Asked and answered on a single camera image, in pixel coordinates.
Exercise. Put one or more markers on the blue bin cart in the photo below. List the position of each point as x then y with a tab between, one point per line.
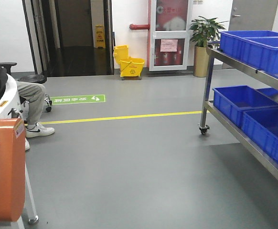
261	126
233	101
258	49

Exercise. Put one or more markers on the fire hose cabinet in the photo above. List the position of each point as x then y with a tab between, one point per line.
169	34

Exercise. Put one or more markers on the steel cart with wheels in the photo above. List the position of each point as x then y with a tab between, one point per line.
208	105

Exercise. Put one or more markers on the green floor sign sticker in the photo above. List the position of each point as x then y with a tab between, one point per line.
78	99

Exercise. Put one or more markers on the yellow wet floor sign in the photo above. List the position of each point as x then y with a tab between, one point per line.
100	37

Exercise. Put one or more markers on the blue bin cart top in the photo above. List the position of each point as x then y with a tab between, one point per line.
258	49

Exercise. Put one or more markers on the blue bin cart lower right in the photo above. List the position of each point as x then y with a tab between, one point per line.
261	126

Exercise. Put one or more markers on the blue bin cart lower left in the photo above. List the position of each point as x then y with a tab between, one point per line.
233	101

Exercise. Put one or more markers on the yellow mop bucket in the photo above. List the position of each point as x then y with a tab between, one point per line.
128	66

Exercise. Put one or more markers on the seated person leg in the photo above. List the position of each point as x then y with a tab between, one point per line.
34	93

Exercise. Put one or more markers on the white sneaker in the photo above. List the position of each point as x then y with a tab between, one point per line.
38	130

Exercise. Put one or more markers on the potted plant gold pot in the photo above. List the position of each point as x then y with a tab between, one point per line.
204	30

